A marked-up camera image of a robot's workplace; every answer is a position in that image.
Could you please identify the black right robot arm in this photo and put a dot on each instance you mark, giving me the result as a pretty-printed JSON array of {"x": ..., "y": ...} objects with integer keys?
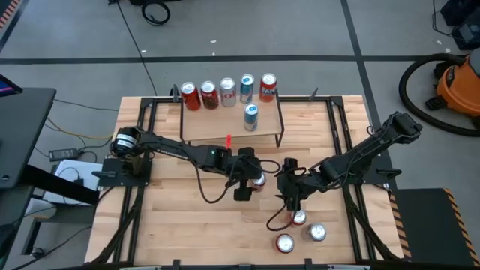
[{"x": 375, "y": 140}]

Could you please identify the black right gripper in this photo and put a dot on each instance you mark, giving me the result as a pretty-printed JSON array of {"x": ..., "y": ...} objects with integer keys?
[{"x": 292, "y": 183}]

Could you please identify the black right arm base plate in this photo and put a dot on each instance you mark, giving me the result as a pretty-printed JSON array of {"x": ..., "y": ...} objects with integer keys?
[{"x": 386, "y": 173}]

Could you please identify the wooden shelf black metal legs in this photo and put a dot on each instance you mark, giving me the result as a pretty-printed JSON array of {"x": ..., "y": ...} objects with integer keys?
[{"x": 217, "y": 123}]

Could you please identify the red tag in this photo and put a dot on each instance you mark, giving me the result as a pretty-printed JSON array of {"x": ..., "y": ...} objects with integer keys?
[{"x": 228, "y": 141}]

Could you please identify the blue silver Red Bull can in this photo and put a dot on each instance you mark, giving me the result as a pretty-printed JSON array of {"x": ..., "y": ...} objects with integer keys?
[
  {"x": 251, "y": 117},
  {"x": 246, "y": 88}
]

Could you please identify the silver Diet Coke can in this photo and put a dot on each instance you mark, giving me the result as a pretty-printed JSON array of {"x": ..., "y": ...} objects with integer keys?
[
  {"x": 317, "y": 232},
  {"x": 228, "y": 92}
]

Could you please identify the black power adapter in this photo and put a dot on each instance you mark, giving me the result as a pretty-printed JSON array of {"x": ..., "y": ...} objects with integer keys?
[{"x": 63, "y": 154}]

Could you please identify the dark computer monitor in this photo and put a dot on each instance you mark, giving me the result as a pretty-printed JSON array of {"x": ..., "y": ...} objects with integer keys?
[{"x": 7, "y": 88}]

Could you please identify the orange shop vacuum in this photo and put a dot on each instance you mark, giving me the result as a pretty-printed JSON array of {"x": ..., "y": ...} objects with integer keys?
[
  {"x": 461, "y": 84},
  {"x": 402, "y": 88}
]

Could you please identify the black equipment case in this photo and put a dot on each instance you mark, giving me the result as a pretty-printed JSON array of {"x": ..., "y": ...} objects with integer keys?
[{"x": 467, "y": 30}]

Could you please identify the black hazard-striped floor mat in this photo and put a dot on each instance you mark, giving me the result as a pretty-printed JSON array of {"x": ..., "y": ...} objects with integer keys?
[
  {"x": 431, "y": 225},
  {"x": 9, "y": 9}
]

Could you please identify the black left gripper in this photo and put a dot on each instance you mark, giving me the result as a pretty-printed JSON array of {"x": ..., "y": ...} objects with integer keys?
[{"x": 243, "y": 168}]

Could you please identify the black desk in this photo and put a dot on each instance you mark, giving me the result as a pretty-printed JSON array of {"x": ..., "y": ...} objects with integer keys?
[{"x": 22, "y": 135}]

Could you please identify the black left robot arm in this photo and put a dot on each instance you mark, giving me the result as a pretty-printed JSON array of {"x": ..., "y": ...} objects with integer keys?
[{"x": 168, "y": 148}]

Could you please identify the red cola can black script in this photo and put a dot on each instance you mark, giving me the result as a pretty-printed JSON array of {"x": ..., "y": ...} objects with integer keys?
[{"x": 258, "y": 181}]

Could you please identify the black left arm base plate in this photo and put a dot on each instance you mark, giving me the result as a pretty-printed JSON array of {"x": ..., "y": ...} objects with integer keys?
[{"x": 108, "y": 180}]

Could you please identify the white box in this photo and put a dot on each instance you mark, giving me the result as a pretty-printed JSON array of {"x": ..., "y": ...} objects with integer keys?
[{"x": 67, "y": 168}]

